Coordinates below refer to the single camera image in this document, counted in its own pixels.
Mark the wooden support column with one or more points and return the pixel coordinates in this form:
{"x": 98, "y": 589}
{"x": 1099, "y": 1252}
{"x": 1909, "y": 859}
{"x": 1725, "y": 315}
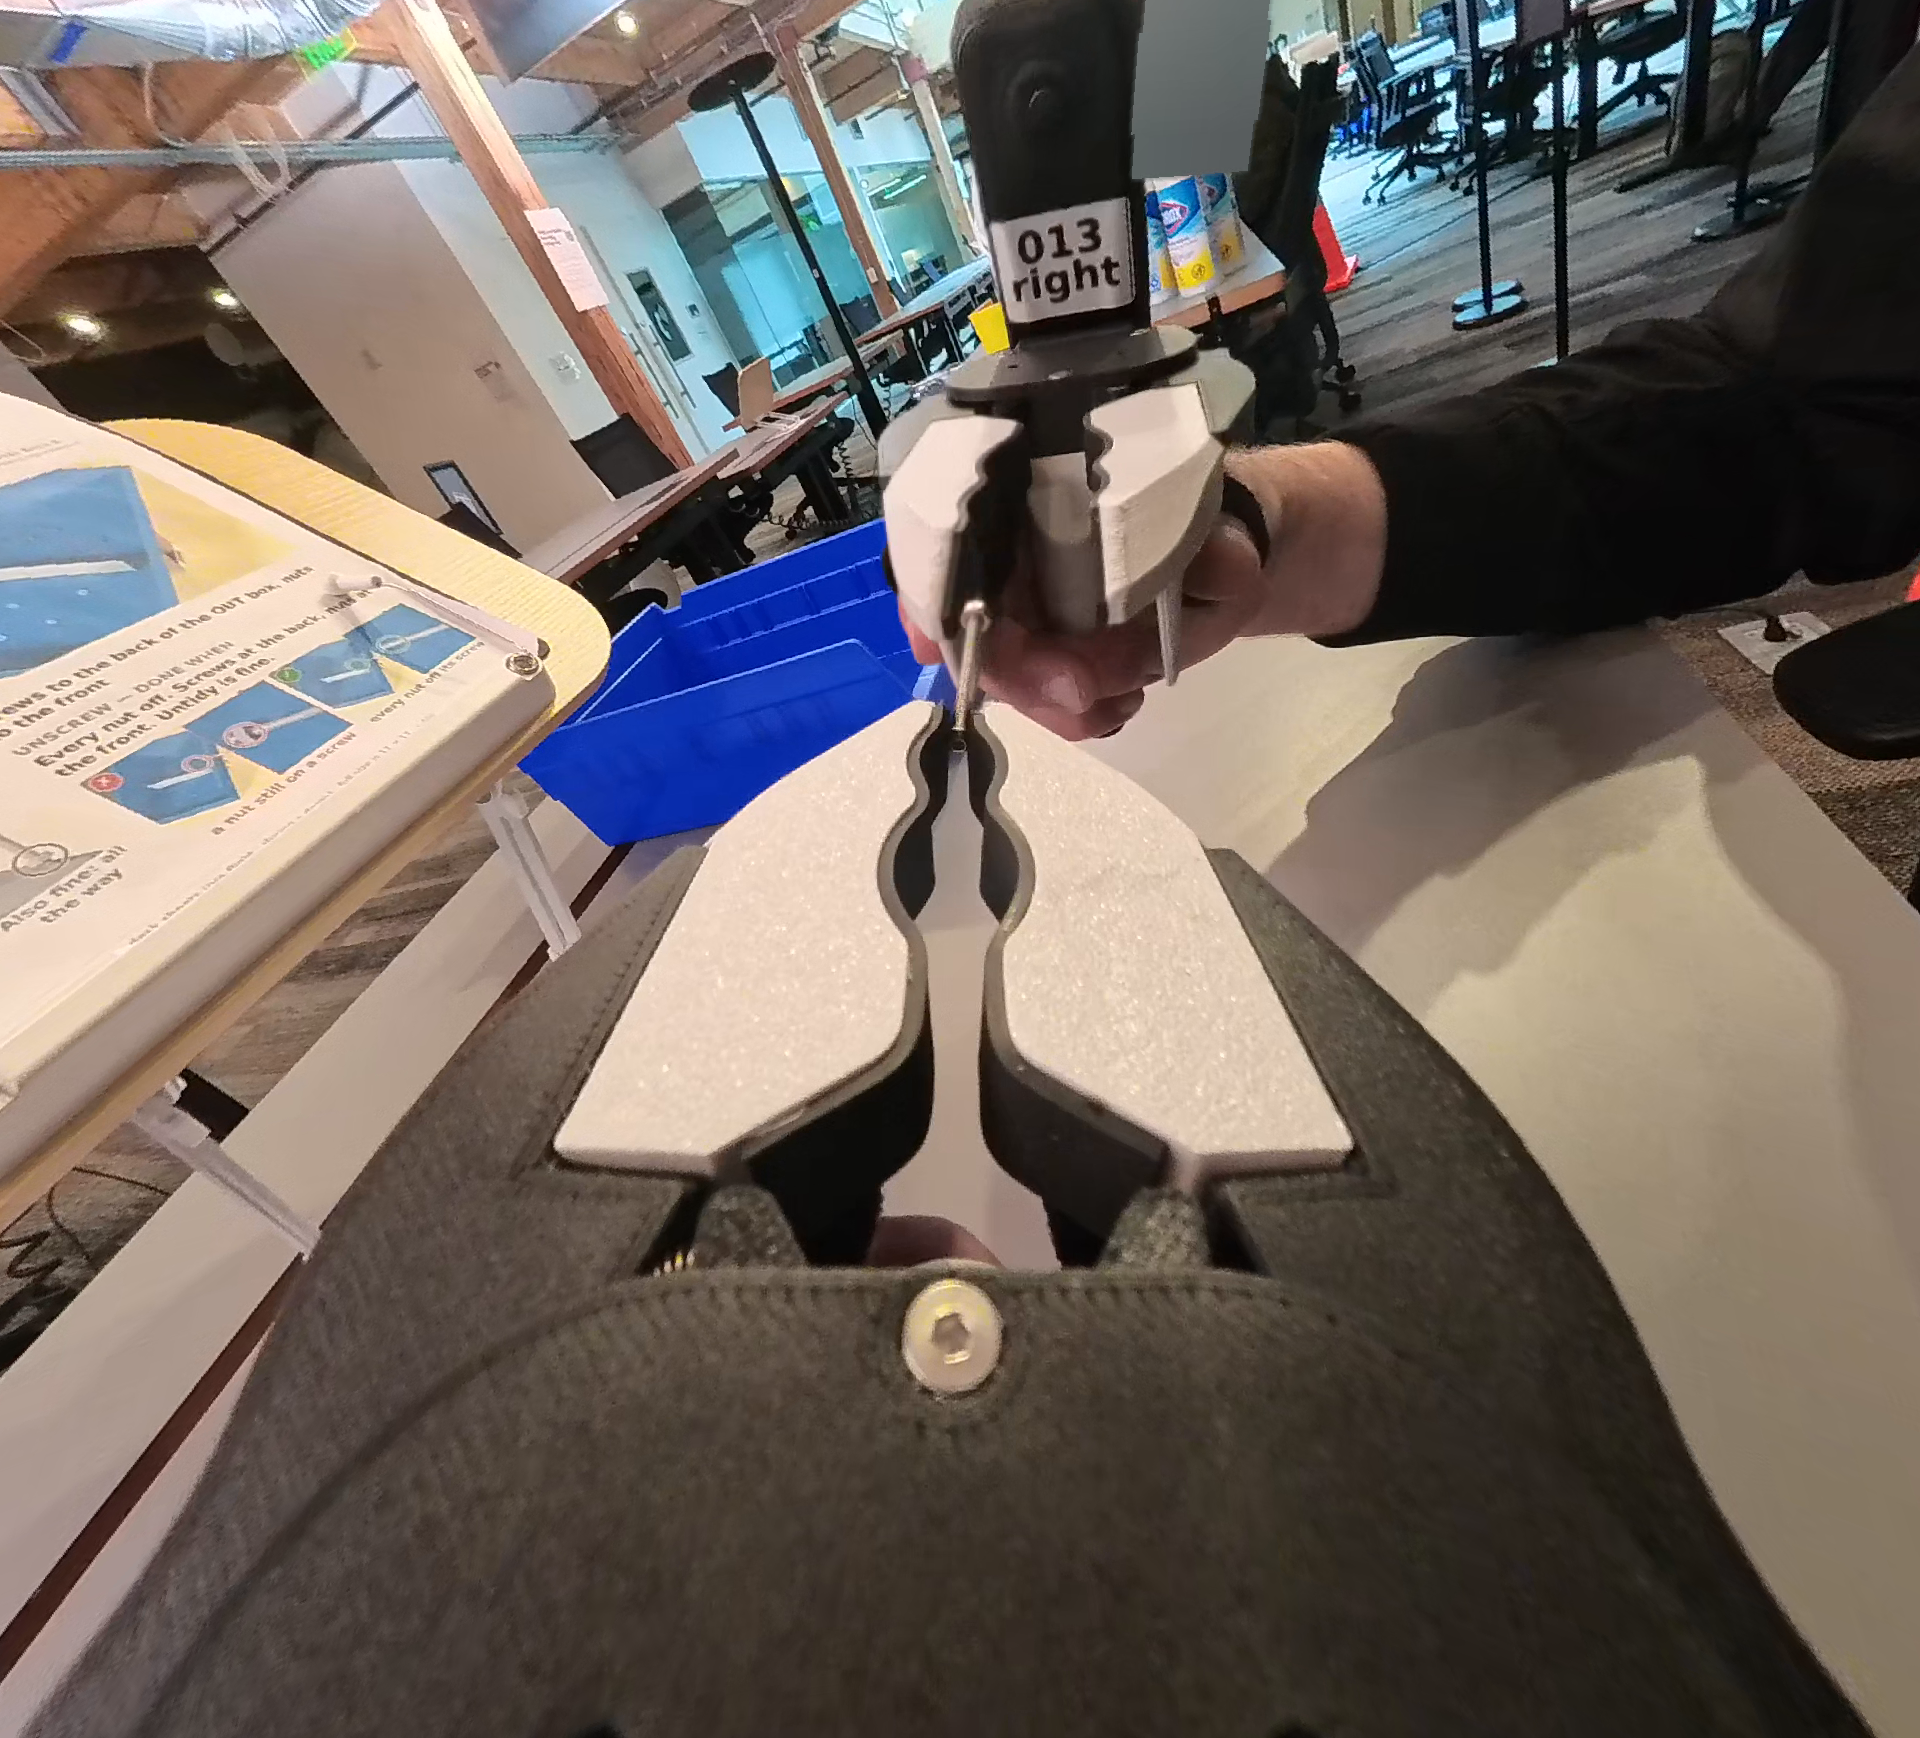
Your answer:
{"x": 512, "y": 210}

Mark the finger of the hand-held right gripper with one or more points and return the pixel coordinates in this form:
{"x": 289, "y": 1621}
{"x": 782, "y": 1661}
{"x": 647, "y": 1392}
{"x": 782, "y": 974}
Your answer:
{"x": 1140, "y": 493}
{"x": 938, "y": 509}

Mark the paper notice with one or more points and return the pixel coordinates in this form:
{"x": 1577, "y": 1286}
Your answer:
{"x": 568, "y": 258}

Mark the printed instruction sheet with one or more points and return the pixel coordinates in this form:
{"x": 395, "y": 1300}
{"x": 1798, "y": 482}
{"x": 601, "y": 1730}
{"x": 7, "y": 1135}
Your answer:
{"x": 181, "y": 717}

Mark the floor power outlet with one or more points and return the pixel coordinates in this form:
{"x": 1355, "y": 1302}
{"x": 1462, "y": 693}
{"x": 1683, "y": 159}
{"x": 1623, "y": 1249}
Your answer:
{"x": 1773, "y": 639}

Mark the blue plastic bin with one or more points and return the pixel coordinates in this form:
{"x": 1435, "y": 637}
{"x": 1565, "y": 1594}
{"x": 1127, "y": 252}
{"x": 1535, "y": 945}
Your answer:
{"x": 720, "y": 717}

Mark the black background office chair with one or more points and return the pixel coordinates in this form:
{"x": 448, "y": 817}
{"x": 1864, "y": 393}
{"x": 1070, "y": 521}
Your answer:
{"x": 1401, "y": 103}

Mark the orange traffic cone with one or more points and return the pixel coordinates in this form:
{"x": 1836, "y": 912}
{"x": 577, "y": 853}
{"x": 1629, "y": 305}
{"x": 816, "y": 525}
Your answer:
{"x": 1337, "y": 253}

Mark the white stand support leg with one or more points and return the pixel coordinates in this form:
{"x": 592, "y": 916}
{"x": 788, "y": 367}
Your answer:
{"x": 534, "y": 867}
{"x": 224, "y": 1169}

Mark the black floor lamp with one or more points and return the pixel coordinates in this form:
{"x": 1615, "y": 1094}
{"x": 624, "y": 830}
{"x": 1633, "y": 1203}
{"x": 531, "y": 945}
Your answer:
{"x": 810, "y": 253}

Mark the person's right forearm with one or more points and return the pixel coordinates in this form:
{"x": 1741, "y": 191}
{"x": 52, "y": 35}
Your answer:
{"x": 1651, "y": 493}

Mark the grey desk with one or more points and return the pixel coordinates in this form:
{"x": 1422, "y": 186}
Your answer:
{"x": 1501, "y": 944}

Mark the yellow container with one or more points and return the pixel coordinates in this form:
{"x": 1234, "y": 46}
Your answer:
{"x": 988, "y": 324}

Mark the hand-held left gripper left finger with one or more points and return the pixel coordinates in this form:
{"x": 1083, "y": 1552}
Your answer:
{"x": 720, "y": 988}

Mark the black stanchion post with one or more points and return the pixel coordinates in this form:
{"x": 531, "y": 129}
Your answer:
{"x": 1486, "y": 119}
{"x": 1561, "y": 193}

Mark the beige chair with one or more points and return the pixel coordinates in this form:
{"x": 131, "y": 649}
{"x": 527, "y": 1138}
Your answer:
{"x": 756, "y": 390}

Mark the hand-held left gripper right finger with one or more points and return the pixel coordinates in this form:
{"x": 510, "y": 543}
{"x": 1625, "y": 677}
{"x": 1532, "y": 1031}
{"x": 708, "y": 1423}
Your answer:
{"x": 1170, "y": 988}

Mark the person's right hand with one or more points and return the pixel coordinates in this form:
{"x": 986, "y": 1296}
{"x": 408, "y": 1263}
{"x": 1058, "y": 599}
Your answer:
{"x": 1289, "y": 539}

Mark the metal screw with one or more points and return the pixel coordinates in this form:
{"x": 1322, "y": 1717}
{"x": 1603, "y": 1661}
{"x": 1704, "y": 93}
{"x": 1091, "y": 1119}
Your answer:
{"x": 971, "y": 666}

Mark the disinfectant wipes canister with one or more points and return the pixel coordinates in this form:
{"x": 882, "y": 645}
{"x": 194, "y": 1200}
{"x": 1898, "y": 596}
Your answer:
{"x": 1223, "y": 223}
{"x": 1177, "y": 248}

